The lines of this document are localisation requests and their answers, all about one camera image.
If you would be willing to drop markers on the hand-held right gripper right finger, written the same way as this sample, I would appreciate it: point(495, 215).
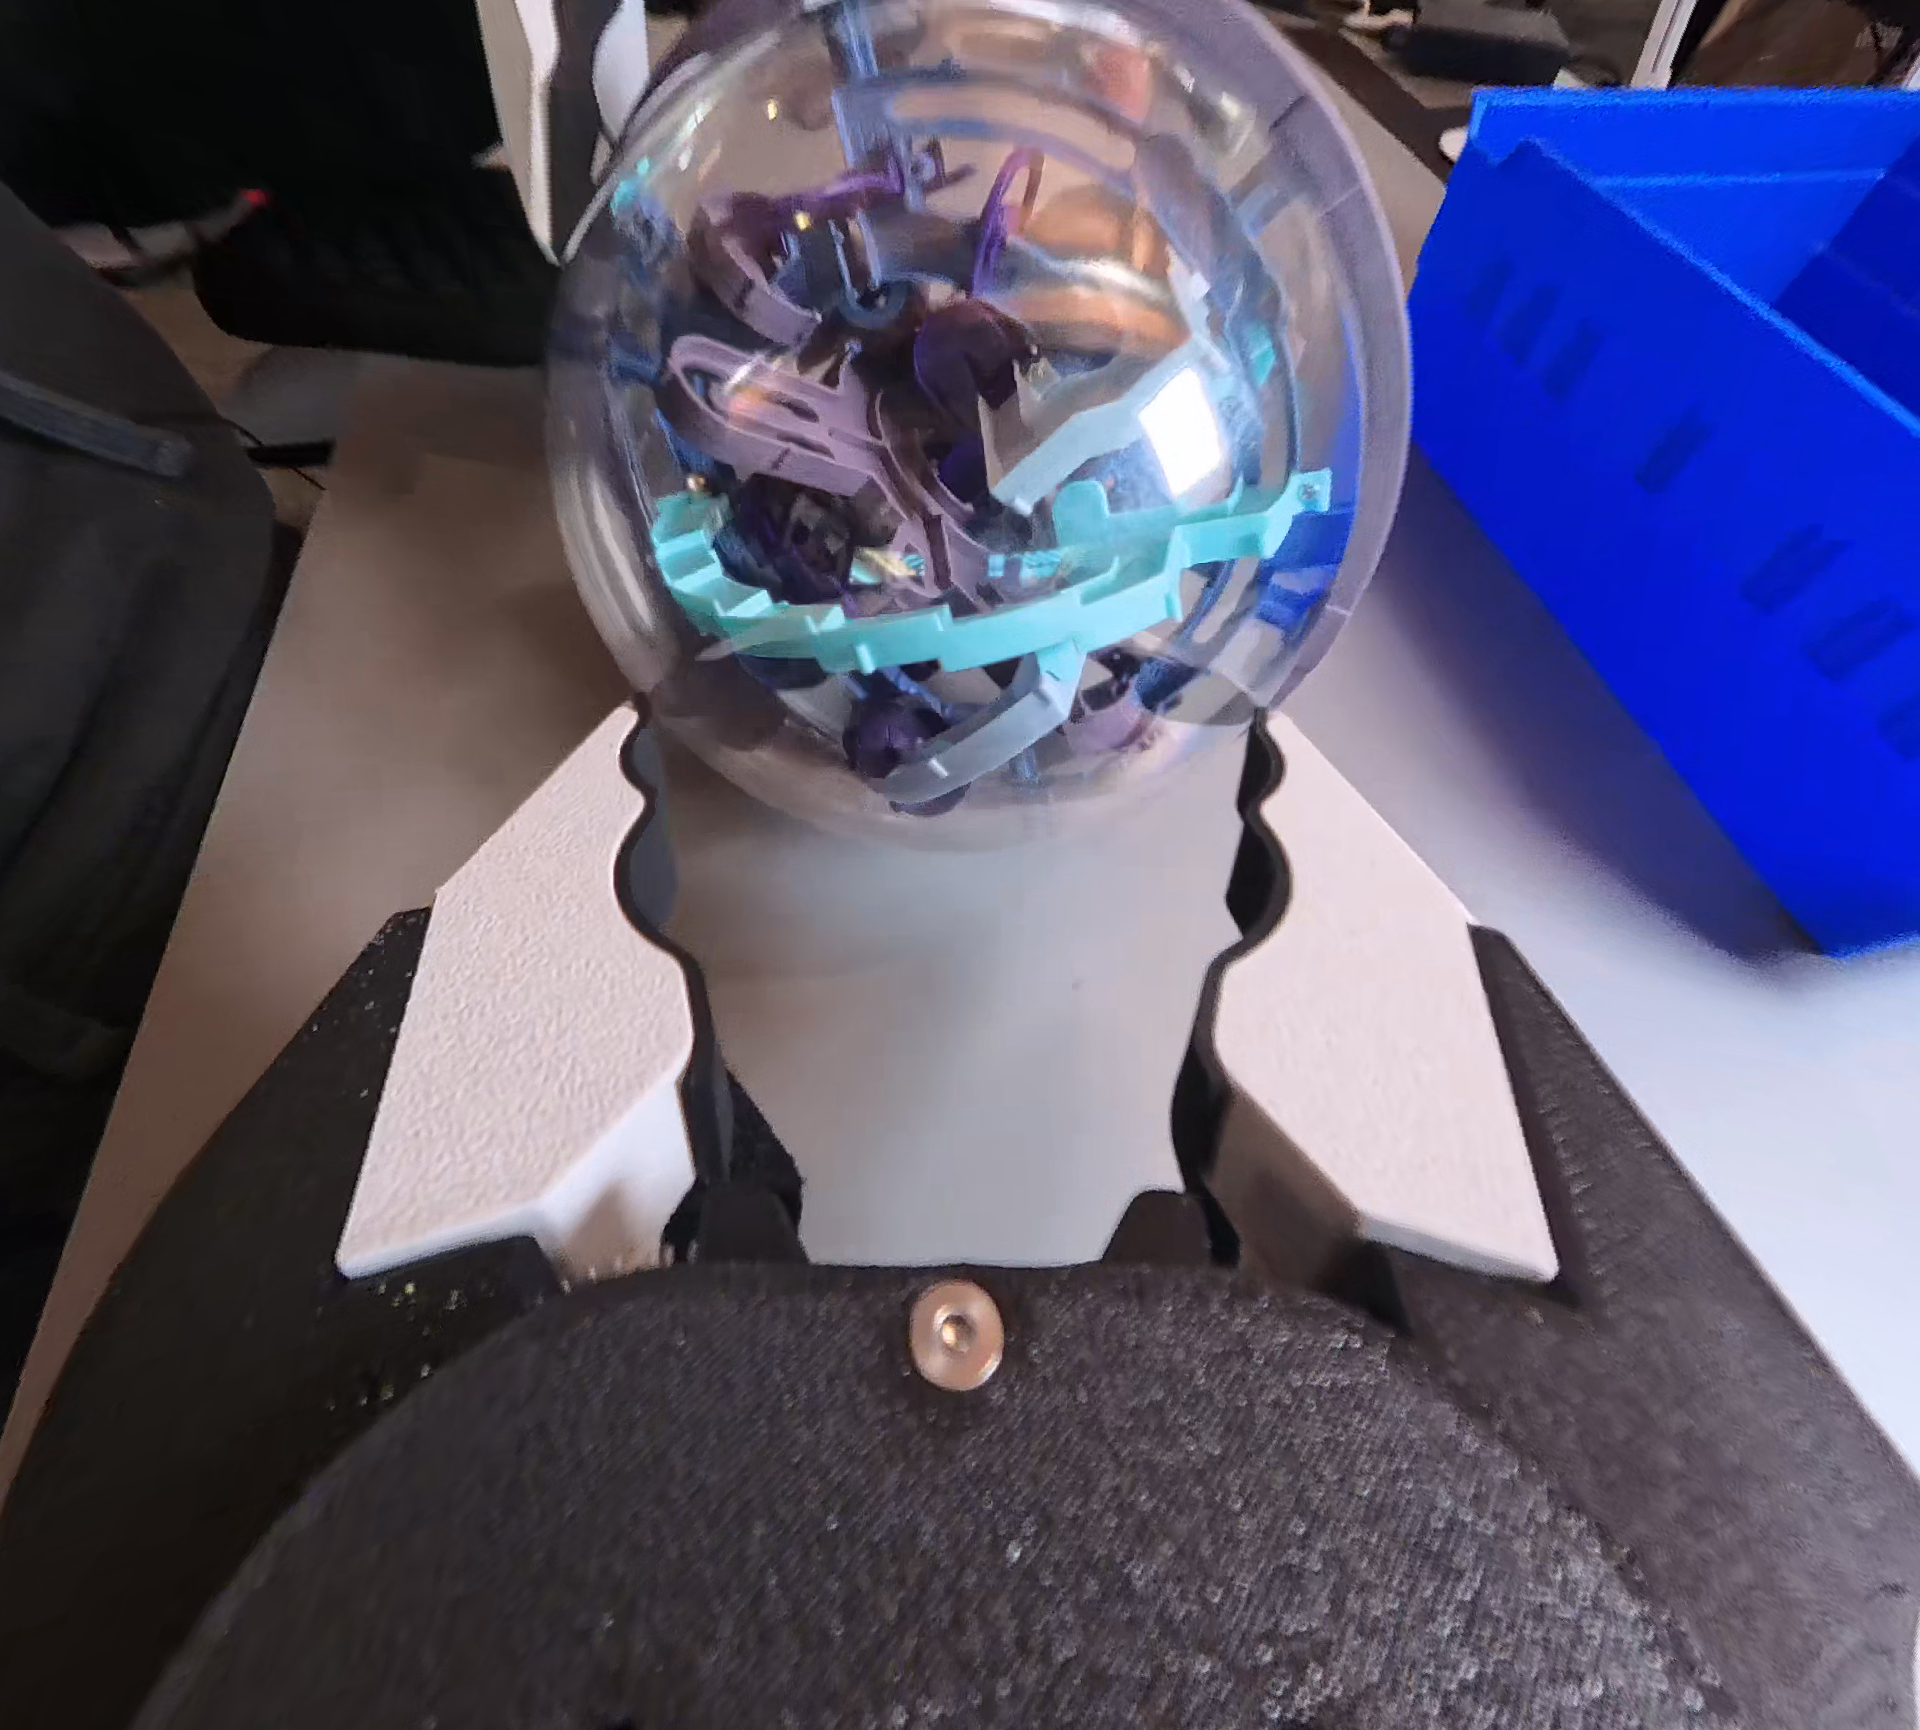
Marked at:
point(1380, 1039)

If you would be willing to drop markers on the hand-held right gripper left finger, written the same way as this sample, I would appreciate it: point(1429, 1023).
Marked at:
point(528, 1039)

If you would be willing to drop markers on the clear plastic maze ball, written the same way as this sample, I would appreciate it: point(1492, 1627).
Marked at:
point(960, 381)

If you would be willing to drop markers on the black mesh pad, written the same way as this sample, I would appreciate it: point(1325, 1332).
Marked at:
point(378, 274)

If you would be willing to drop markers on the black power adapter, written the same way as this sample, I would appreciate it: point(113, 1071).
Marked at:
point(1483, 44)

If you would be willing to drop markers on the black printed hoodie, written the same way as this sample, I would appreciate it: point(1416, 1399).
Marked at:
point(119, 712)

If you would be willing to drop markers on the blue plastic bin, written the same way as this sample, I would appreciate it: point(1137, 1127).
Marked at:
point(1712, 473)

